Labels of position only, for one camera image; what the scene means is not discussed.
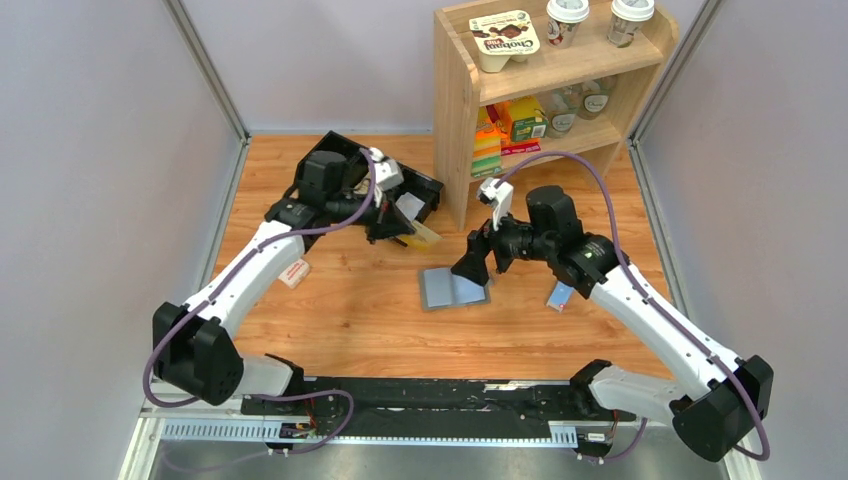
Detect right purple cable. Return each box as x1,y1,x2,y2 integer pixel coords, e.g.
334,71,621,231
495,150,772,464

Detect right paper coffee cup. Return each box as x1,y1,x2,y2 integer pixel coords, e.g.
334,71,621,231
607,0,655,48

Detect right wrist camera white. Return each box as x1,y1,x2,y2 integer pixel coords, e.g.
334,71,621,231
477,177,514,231

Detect wooden shelf unit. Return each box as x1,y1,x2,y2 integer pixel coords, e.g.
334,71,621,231
433,1,680,230

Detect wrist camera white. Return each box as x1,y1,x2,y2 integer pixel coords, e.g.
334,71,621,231
477,177,514,231
368,147,404,205

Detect blue card on table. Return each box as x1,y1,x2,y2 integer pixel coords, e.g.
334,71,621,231
546,282,574,313

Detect grey card in tray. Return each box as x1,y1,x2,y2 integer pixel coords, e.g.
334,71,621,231
396,192,426,221

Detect right glass jar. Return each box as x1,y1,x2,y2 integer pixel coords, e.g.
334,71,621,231
578,75,618,120

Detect red flat packet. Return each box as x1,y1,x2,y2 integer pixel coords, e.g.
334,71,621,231
501,140,541,156

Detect white pink card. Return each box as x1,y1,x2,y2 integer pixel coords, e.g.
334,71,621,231
278,259,311,289

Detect orange snack bag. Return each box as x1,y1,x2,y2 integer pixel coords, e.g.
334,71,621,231
474,107,504,151

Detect green yellow box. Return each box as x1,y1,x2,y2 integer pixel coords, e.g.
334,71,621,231
495,96,547,143

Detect colourful sticky note stack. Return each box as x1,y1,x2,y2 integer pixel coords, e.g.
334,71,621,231
470,128,502,178

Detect tan cards in tray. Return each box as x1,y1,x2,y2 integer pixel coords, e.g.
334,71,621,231
353,177,371,195

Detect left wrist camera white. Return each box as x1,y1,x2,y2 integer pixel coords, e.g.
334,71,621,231
368,147,404,205

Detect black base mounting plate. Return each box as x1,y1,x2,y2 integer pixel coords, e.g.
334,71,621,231
241,377,635,440

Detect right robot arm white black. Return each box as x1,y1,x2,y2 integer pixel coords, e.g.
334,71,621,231
451,178,774,462

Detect black organizer tray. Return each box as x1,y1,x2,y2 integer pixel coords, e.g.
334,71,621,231
285,131,443,240

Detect left glass jar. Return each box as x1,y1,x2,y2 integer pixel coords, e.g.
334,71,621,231
544,87,580,138

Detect glass jar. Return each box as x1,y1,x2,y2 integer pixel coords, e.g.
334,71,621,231
544,87,580,138
578,75,618,120

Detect aluminium frame rail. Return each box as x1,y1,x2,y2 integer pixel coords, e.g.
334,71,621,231
140,374,746,446

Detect Chobani yogurt pack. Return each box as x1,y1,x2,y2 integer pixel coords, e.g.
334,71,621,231
468,10,540,73

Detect left paper coffee cup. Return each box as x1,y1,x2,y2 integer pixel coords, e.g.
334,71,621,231
546,0,590,48

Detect paper coffee cup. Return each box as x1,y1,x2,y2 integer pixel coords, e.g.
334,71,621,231
607,0,655,48
546,0,590,48

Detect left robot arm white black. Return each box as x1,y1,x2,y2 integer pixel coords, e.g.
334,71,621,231
142,148,414,408

